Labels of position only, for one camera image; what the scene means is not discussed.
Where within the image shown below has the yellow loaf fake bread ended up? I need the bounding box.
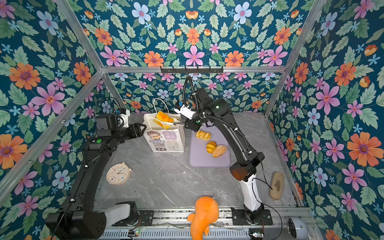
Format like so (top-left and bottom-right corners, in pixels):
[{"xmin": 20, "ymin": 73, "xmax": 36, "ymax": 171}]
[{"xmin": 155, "ymin": 111, "xmax": 174, "ymax": 123}]

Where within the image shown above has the white printed paper bag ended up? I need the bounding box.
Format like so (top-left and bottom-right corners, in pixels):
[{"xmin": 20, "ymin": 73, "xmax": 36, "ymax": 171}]
[{"xmin": 144, "ymin": 110, "xmax": 186, "ymax": 153}]

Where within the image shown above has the oval brown fake bread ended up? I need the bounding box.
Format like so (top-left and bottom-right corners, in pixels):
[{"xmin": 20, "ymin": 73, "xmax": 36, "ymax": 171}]
[{"xmin": 212, "ymin": 145, "xmax": 228, "ymax": 158}]

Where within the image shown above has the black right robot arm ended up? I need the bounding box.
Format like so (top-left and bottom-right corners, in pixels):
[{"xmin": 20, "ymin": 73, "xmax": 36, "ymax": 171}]
[{"xmin": 175, "ymin": 75, "xmax": 265, "ymax": 225}]

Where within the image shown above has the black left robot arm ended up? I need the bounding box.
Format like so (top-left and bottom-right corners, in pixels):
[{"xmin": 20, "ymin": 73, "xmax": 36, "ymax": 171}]
[{"xmin": 46, "ymin": 114, "xmax": 147, "ymax": 240}]

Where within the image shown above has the twisted braided fake bread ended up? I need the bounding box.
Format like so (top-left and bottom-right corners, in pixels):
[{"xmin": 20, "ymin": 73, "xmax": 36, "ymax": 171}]
[{"xmin": 196, "ymin": 130, "xmax": 211, "ymax": 141}]

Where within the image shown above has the small round striped bread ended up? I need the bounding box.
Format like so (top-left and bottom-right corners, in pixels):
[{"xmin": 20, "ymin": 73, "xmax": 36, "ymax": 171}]
[{"xmin": 206, "ymin": 141, "xmax": 217, "ymax": 154}]

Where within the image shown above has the lilac rectangular tray mat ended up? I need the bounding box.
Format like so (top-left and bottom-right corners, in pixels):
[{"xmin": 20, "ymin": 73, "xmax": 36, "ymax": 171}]
[{"xmin": 189, "ymin": 123, "xmax": 231, "ymax": 168}]

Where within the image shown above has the round beige analog clock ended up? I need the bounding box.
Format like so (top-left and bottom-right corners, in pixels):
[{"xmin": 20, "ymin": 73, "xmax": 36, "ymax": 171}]
[{"xmin": 106, "ymin": 163, "xmax": 133, "ymax": 186}]

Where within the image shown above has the orange plush toy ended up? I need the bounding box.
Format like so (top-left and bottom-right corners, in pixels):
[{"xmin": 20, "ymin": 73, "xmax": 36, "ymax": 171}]
[{"xmin": 187, "ymin": 197, "xmax": 219, "ymax": 240}]

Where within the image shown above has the grey dome device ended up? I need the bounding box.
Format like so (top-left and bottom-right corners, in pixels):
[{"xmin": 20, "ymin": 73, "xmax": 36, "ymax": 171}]
[{"xmin": 287, "ymin": 217, "xmax": 309, "ymax": 240}]

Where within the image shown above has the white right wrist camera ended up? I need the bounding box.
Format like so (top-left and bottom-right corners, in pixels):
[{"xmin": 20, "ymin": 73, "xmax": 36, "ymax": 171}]
[{"xmin": 174, "ymin": 104, "xmax": 197, "ymax": 120}]

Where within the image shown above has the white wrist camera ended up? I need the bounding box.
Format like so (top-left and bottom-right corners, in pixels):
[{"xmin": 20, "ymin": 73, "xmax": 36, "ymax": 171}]
[
  {"xmin": 115, "ymin": 109, "xmax": 131, "ymax": 128},
  {"xmin": 174, "ymin": 104, "xmax": 197, "ymax": 120}
]

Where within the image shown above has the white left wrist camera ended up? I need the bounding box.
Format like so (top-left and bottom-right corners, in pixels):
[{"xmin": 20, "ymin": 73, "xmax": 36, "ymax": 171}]
[{"xmin": 115, "ymin": 109, "xmax": 131, "ymax": 128}]

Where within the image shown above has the black hook rail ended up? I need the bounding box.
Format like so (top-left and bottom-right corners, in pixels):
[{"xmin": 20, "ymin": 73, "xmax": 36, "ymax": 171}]
[{"xmin": 160, "ymin": 67, "xmax": 224, "ymax": 74}]

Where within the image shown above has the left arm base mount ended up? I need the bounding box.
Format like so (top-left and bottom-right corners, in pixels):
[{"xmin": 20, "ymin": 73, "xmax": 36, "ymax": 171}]
[{"xmin": 113, "ymin": 210, "xmax": 155, "ymax": 227}]

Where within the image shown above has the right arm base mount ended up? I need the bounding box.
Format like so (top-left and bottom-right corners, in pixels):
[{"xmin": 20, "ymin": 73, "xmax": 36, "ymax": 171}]
[{"xmin": 231, "ymin": 207, "xmax": 273, "ymax": 226}]

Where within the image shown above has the perforated metal cable tray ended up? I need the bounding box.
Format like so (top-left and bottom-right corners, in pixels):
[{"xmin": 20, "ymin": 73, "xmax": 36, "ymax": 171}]
[{"xmin": 99, "ymin": 228, "xmax": 251, "ymax": 240}]

